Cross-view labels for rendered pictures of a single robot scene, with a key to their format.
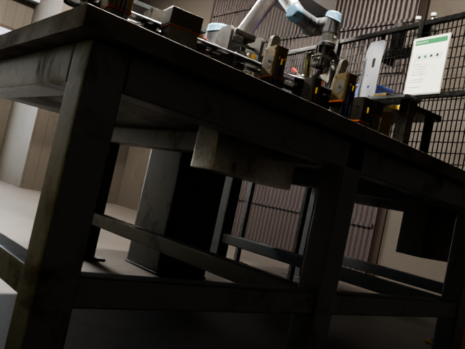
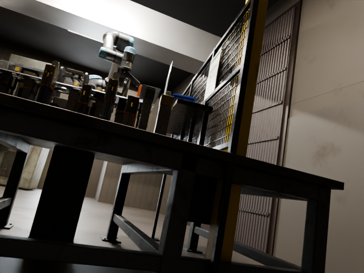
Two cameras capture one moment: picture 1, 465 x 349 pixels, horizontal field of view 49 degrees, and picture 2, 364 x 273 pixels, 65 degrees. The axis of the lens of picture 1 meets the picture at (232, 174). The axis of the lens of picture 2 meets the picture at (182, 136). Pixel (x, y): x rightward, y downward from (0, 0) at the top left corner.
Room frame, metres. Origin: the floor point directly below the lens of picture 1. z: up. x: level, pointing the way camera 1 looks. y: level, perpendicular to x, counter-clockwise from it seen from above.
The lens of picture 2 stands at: (0.82, -1.37, 0.47)
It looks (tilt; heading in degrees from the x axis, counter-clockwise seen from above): 12 degrees up; 21
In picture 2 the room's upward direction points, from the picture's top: 11 degrees clockwise
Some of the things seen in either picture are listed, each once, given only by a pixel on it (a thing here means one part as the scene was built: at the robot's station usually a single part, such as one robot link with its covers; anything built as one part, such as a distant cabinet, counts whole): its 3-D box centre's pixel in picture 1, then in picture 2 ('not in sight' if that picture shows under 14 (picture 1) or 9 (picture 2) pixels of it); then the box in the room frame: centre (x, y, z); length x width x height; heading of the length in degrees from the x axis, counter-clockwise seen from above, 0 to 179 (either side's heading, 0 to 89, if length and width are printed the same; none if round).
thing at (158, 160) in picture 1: (178, 208); (64, 193); (2.69, 0.24, 0.33); 0.31 x 0.31 x 0.66; 40
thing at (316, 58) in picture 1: (324, 57); (122, 77); (2.32, -0.30, 1.16); 0.09 x 0.08 x 0.12; 122
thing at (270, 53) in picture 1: (270, 91); (43, 95); (1.96, -0.07, 0.87); 0.12 x 0.07 x 0.35; 31
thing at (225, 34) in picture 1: (230, 84); (66, 104); (2.32, 0.10, 0.94); 0.18 x 0.13 x 0.49; 121
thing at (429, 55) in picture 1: (427, 65); (213, 75); (2.54, -0.85, 1.30); 0.23 x 0.02 x 0.31; 31
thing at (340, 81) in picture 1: (340, 115); (106, 109); (2.12, -0.39, 0.87); 0.12 x 0.07 x 0.35; 31
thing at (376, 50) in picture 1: (369, 74); (166, 86); (2.46, -0.55, 1.17); 0.12 x 0.01 x 0.34; 31
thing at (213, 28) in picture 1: (217, 36); (93, 83); (2.69, 0.23, 1.27); 0.13 x 0.12 x 0.14; 134
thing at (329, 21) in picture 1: (331, 24); (128, 56); (2.32, -0.30, 1.32); 0.09 x 0.08 x 0.11; 44
